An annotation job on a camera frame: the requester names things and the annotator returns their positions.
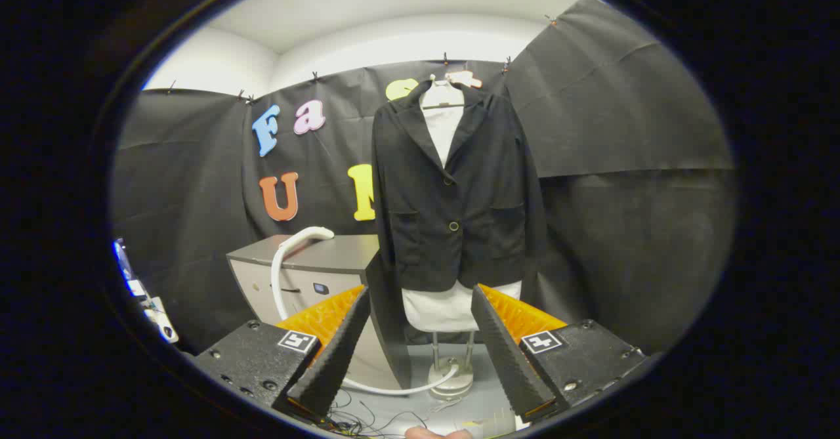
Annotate black suit jacket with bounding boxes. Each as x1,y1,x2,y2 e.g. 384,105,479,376
371,79,549,293

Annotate white clothes hanger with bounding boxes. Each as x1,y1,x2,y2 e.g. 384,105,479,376
420,73,468,110

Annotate clear plastic box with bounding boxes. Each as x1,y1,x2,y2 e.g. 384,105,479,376
459,409,526,437

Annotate white mannequin torso with stand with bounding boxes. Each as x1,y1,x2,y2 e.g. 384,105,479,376
402,83,522,400

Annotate white and blue equipment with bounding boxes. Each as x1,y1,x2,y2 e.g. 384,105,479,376
113,239,179,345

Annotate black floor cables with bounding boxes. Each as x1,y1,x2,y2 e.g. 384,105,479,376
322,390,453,438

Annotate grey cabinet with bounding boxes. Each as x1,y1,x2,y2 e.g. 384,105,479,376
226,234,412,390

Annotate white garment steamer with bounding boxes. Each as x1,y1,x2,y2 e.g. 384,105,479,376
270,226,458,397

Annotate black backdrop cloth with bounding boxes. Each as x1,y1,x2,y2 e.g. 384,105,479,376
110,0,736,354

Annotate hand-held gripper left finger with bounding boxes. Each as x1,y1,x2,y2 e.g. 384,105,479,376
195,285,371,423

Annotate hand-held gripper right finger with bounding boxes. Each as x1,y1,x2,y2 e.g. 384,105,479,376
471,283,647,423

